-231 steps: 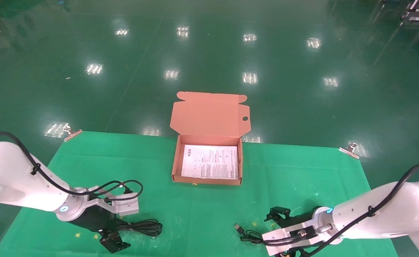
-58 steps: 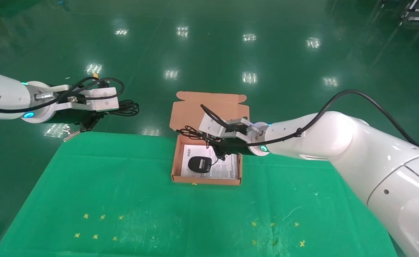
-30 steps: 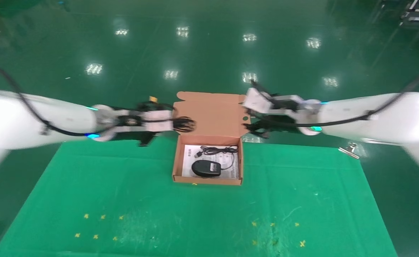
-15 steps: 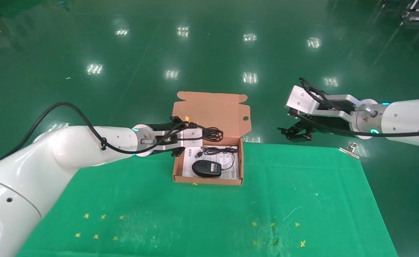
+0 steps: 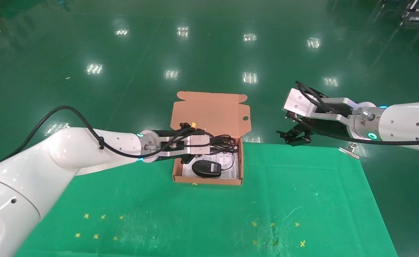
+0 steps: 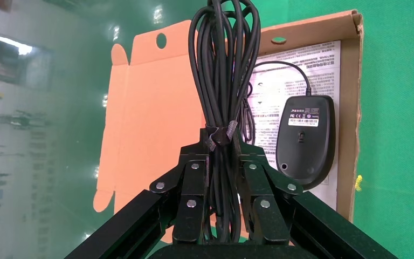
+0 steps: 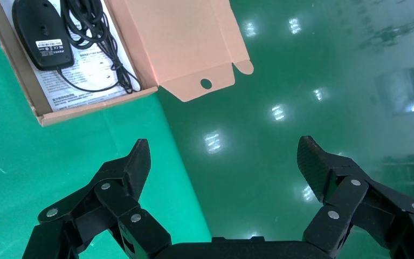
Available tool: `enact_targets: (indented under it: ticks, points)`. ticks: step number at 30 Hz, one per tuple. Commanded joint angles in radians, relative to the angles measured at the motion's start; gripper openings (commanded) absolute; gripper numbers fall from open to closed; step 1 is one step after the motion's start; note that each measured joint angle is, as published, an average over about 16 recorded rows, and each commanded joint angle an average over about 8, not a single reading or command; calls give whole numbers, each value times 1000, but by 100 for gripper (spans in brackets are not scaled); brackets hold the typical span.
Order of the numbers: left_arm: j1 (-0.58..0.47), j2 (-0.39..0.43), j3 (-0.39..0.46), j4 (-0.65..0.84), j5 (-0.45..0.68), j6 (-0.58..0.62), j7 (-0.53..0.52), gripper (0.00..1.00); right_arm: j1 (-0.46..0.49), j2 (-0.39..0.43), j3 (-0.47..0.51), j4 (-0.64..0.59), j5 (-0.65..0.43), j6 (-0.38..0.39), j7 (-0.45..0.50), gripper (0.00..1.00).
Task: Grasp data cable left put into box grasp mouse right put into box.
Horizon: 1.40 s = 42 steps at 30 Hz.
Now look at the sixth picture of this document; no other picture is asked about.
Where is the orange cardboard box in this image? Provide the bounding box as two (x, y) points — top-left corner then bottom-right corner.
(92, 9), (364, 244)

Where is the white printed instruction sheet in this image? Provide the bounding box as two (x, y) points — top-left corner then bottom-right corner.
(246, 40), (342, 212)

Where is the black data cable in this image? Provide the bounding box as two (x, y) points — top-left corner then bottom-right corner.
(188, 0), (261, 246)

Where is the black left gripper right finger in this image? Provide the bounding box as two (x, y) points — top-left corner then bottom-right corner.
(232, 130), (400, 259)

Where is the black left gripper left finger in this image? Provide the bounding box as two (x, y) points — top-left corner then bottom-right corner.
(64, 127), (213, 259)

